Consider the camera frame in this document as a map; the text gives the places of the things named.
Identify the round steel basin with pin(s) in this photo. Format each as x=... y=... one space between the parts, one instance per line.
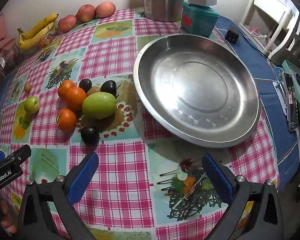
x=197 y=90

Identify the pink plaid tablecloth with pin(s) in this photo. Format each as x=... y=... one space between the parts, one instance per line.
x=110 y=55

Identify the orange tangerine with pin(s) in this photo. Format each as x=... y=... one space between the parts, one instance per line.
x=67 y=121
x=65 y=87
x=75 y=99

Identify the small green apple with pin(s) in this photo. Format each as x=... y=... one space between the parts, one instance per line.
x=31 y=105

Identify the pink wrapped package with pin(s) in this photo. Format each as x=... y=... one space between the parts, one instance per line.
x=2 y=45

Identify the large green mango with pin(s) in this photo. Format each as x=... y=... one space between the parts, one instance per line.
x=98 y=106

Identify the teal box red label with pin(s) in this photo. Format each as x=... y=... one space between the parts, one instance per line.
x=202 y=20

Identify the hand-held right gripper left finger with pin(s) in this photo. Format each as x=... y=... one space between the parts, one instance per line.
x=82 y=177

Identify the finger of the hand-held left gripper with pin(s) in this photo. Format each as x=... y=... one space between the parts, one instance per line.
x=18 y=155

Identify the clear plastic container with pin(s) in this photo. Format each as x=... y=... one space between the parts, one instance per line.
x=51 y=35

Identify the small tan kiwi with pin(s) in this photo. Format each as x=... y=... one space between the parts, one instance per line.
x=27 y=87

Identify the person's left hand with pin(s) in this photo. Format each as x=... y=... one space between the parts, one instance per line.
x=8 y=221

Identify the olive-green kiwi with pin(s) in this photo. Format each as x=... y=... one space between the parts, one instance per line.
x=93 y=90

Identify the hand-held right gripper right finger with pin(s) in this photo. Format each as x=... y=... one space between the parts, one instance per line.
x=218 y=180

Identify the white plastic basket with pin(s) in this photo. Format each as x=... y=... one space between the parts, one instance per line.
x=290 y=42

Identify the black phone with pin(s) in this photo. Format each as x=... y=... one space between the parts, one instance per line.
x=291 y=105

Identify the steel thermos kettle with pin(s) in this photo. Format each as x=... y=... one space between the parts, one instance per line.
x=165 y=0

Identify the blue round tag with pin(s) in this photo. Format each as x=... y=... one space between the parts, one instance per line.
x=278 y=72

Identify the white wooden chair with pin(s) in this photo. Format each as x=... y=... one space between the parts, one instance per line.
x=270 y=3

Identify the red apple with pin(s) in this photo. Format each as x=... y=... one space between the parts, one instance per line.
x=105 y=9
x=67 y=23
x=86 y=12

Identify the yellow banana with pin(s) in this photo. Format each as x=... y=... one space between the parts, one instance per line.
x=35 y=38
x=42 y=23

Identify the dark purple plum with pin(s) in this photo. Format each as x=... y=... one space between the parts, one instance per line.
x=90 y=135
x=85 y=85
x=108 y=87

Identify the black power adapter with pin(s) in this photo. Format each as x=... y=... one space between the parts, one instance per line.
x=232 y=33

